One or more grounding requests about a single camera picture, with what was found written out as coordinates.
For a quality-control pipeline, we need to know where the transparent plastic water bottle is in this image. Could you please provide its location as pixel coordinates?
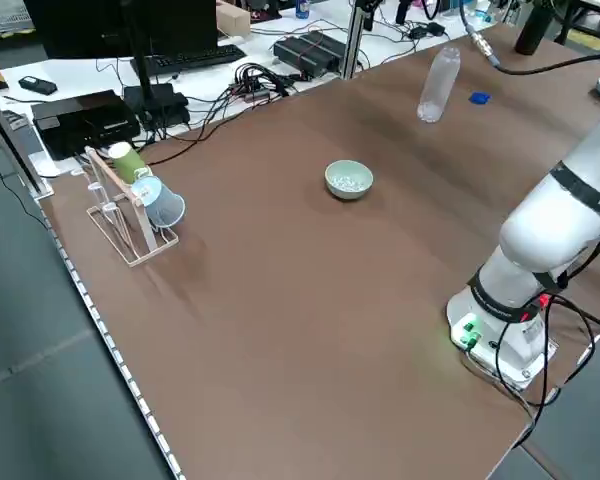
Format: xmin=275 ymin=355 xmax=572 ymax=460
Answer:
xmin=415 ymin=45 xmax=463 ymax=124

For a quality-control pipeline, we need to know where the pale blue plastic cup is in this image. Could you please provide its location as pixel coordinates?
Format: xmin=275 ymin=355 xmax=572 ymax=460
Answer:
xmin=130 ymin=175 xmax=187 ymax=229

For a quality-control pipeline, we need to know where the wooden cup rack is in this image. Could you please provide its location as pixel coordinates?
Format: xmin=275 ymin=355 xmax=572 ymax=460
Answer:
xmin=83 ymin=145 xmax=181 ymax=268

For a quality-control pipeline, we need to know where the black power supply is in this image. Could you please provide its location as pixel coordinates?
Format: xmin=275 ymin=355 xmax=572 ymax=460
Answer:
xmin=299 ymin=29 xmax=350 ymax=71
xmin=273 ymin=35 xmax=331 ymax=79

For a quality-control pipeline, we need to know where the green paper cup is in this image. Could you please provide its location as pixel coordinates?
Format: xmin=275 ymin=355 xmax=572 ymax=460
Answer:
xmin=107 ymin=141 xmax=149 ymax=182

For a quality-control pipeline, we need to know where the black monitor stand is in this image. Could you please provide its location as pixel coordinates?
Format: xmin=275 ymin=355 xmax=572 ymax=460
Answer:
xmin=121 ymin=49 xmax=190 ymax=127

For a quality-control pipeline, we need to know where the black keyboard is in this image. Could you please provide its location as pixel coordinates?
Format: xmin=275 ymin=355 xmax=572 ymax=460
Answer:
xmin=151 ymin=44 xmax=248 ymax=70

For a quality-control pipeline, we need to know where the cardboard box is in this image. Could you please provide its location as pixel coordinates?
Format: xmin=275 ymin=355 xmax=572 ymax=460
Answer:
xmin=215 ymin=2 xmax=253 ymax=37

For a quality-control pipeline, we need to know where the black box device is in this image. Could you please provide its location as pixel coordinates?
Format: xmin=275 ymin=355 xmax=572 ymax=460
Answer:
xmin=31 ymin=89 xmax=142 ymax=162

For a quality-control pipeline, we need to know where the black computer monitor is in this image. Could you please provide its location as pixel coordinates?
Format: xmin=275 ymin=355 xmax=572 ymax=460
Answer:
xmin=23 ymin=0 xmax=219 ymax=61

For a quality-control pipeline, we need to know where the black handheld remote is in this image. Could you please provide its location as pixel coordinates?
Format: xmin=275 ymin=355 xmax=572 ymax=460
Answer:
xmin=18 ymin=75 xmax=59 ymax=97

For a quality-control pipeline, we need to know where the black cylindrical vase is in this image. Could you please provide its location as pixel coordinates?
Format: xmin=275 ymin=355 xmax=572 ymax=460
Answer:
xmin=513 ymin=0 xmax=557 ymax=56

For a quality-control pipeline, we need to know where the black cable bundle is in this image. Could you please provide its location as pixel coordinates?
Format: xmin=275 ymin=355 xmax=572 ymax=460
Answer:
xmin=227 ymin=62 xmax=304 ymax=105

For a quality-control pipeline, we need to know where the aluminium camera post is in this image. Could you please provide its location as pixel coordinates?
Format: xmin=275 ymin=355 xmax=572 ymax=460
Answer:
xmin=341 ymin=0 xmax=377 ymax=81

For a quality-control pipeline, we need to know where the black cable with metal connector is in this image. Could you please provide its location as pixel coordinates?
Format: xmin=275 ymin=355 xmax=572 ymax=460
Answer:
xmin=458 ymin=0 xmax=600 ymax=76

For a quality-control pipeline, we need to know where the aluminium corner post with plate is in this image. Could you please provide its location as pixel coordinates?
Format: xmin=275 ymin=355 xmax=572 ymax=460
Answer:
xmin=0 ymin=78 xmax=55 ymax=201

